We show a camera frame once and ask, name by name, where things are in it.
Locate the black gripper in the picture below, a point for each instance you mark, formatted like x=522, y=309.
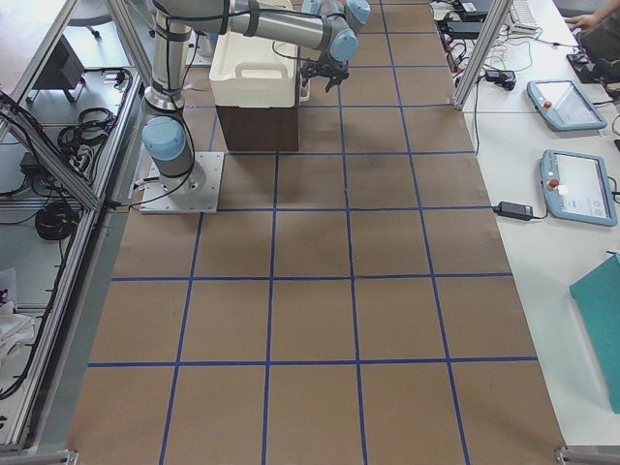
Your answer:
x=333, y=69

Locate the white keyboard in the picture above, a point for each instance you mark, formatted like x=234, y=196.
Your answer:
x=521, y=15

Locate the blue teach pendant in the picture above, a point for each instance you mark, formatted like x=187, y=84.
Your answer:
x=576, y=188
x=564, y=106

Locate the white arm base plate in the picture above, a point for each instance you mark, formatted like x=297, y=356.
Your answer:
x=199, y=193

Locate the aluminium frame post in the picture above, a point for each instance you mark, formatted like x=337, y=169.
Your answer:
x=487, y=37

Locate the person hand at desk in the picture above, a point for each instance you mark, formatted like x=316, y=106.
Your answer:
x=583, y=22

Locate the dark wooden drawer cabinet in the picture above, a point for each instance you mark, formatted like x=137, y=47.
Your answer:
x=260, y=129

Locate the black power adapter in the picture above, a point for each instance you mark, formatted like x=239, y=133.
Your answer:
x=513, y=210

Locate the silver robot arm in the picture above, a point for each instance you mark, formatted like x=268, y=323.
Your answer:
x=329, y=27

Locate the white plastic tray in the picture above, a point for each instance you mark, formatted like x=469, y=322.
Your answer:
x=253, y=72

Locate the upper blue teach pendant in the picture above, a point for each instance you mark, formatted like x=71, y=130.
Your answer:
x=564, y=106

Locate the lower blue teach pendant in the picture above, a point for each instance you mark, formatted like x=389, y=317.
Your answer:
x=576, y=188

